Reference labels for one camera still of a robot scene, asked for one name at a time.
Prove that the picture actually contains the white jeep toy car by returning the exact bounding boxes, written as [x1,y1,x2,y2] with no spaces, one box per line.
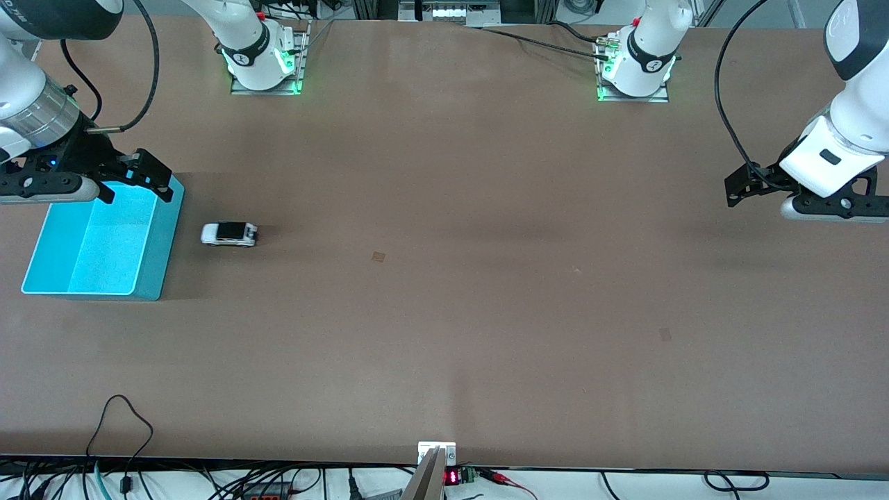
[201,222,259,248]

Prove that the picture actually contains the cyan plastic storage bin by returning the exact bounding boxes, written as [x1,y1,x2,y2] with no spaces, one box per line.
[21,175,185,301]

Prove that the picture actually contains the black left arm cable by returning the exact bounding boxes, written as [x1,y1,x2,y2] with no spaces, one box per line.
[715,0,786,192]

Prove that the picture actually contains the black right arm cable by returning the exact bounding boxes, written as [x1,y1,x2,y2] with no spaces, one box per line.
[61,0,161,133]

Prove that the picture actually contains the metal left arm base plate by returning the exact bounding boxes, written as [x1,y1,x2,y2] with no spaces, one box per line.
[595,35,670,103]

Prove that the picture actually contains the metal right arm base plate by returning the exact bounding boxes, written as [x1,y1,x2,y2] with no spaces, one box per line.
[230,19,310,97]

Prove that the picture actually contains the black cable to arm base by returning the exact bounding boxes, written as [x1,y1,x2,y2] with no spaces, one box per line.
[479,24,613,62]

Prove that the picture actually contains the thin black looped cable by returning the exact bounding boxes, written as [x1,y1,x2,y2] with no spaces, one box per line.
[86,394,154,490]

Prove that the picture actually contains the black coiled floor cable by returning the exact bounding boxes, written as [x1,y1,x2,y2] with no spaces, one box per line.
[704,470,771,493]

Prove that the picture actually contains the aluminium frame with light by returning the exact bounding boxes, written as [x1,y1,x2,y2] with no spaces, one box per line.
[398,0,502,26]

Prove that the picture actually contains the red clip wire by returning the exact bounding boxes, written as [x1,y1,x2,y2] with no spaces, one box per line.
[478,468,537,500]

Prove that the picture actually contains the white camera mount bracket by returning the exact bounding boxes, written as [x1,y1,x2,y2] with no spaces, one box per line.
[417,441,458,467]

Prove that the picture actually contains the grey camera mount bar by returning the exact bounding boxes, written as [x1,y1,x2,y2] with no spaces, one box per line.
[401,447,446,500]

